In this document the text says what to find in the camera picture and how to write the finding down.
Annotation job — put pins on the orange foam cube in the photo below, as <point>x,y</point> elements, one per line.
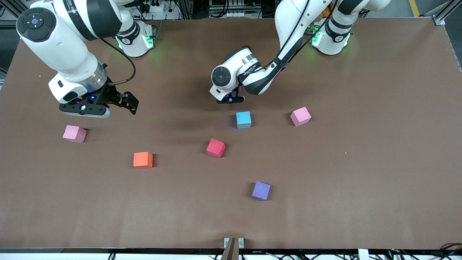
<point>142,159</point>

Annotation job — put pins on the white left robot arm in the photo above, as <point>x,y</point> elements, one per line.
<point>292,21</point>

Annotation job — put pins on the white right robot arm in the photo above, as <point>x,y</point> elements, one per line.
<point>61,47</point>

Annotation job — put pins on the brown vertical post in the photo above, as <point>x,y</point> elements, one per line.
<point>230,252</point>

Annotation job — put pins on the red foam cube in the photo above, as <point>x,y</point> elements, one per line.
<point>215,147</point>

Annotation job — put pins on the purple foam cube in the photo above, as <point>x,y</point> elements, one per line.
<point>261,190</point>

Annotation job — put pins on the white power strip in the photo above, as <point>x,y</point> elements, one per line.
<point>231,12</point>
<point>158,9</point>

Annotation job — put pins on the light blue foam cube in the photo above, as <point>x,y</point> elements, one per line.
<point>243,119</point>

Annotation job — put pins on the aluminium frame profile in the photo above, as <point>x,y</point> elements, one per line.
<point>447,11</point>

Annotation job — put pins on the brown paper table cover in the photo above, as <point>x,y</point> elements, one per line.
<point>231,216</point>

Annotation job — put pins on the pink foam cube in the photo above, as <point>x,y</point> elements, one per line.
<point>74,133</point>
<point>300,116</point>

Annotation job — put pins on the metal table clamp bracket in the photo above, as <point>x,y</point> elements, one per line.
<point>226,242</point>

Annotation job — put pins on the orange snack packet bag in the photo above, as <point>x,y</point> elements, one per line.
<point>326,11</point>

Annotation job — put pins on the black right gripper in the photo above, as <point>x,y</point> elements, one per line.
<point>107,94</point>

